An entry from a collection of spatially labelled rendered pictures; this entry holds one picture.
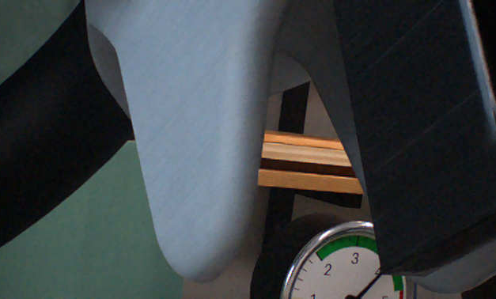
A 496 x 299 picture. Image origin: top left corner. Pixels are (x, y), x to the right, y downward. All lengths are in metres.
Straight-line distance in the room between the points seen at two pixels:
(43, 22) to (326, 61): 0.27
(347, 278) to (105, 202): 0.10
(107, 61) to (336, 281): 0.26
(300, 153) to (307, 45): 2.67
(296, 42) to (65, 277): 0.28
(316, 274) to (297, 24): 0.26
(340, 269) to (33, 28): 0.15
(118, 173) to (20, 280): 0.06
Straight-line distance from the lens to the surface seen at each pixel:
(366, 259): 0.42
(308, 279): 0.40
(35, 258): 0.42
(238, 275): 3.36
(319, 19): 0.15
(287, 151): 2.81
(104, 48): 0.16
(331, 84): 0.16
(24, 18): 0.41
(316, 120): 3.43
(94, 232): 0.43
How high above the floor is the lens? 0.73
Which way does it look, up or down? 3 degrees down
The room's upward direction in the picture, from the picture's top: 8 degrees clockwise
